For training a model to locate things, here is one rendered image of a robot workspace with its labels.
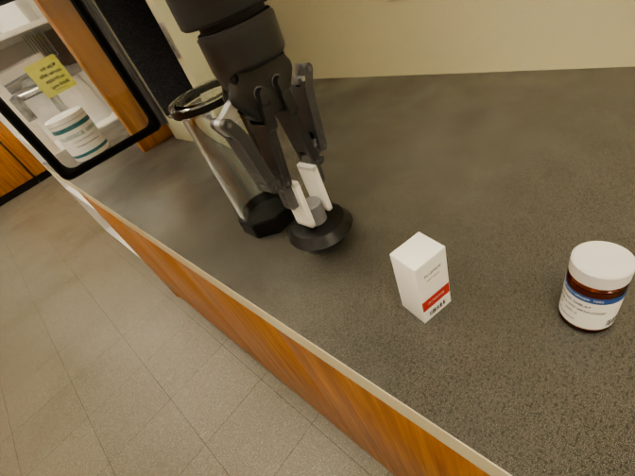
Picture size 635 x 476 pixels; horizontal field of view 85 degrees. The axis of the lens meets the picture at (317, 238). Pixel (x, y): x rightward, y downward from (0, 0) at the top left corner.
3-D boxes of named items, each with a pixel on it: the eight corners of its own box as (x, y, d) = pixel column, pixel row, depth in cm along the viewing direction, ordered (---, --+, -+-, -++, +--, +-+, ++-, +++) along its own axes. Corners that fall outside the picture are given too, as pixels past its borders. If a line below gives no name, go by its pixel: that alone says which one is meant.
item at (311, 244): (321, 211, 54) (307, 176, 49) (369, 225, 48) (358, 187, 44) (282, 250, 50) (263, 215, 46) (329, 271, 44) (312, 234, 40)
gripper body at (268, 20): (241, 7, 35) (276, 94, 41) (175, 41, 32) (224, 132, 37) (290, -8, 30) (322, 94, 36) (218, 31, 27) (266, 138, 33)
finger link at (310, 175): (295, 164, 43) (299, 161, 43) (314, 207, 48) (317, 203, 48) (312, 167, 41) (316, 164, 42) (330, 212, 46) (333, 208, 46)
